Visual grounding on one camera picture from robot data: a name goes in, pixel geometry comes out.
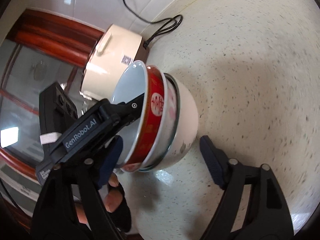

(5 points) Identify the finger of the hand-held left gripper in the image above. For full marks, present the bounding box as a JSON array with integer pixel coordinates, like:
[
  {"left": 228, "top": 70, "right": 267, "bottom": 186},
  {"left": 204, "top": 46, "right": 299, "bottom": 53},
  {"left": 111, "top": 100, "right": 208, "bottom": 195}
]
[{"left": 107, "top": 93, "right": 146, "bottom": 128}]

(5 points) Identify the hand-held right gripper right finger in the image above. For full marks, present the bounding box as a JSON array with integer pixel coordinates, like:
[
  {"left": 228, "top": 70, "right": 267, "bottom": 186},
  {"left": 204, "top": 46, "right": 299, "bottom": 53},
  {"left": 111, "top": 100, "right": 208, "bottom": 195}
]
[{"left": 199, "top": 135, "right": 294, "bottom": 240}]

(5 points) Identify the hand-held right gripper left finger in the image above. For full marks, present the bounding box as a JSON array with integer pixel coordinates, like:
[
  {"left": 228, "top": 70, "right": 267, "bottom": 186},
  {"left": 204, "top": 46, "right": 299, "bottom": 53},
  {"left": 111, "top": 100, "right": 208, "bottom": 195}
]
[{"left": 29, "top": 135, "right": 124, "bottom": 240}]

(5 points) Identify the white ceramic bowl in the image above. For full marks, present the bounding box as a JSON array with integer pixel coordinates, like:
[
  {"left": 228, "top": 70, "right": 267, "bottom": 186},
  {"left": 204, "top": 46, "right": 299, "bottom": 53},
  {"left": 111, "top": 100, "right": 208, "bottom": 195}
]
[
  {"left": 120, "top": 72, "right": 181, "bottom": 173},
  {"left": 139, "top": 74, "right": 200, "bottom": 173}
]

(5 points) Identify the person's left hand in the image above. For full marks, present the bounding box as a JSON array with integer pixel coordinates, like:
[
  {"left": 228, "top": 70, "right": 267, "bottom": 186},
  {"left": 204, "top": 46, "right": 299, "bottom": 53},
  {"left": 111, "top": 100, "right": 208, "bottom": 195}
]
[{"left": 100, "top": 174, "right": 132, "bottom": 233}]

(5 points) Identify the cream electric cooker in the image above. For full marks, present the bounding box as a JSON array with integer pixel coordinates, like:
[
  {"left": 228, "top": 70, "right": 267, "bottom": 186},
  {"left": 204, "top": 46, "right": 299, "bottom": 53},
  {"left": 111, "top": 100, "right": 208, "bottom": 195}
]
[{"left": 80, "top": 24, "right": 150, "bottom": 100}]

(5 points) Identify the black power cable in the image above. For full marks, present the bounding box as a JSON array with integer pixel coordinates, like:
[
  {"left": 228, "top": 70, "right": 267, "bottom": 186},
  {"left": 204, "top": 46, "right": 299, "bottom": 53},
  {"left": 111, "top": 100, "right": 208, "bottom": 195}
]
[{"left": 95, "top": 0, "right": 183, "bottom": 50}]

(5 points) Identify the red-brown wooden window frame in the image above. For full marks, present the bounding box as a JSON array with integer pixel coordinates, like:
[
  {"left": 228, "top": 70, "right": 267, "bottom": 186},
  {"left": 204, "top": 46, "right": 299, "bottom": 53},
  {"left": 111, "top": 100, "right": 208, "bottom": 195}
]
[{"left": 0, "top": 8, "right": 106, "bottom": 230}]

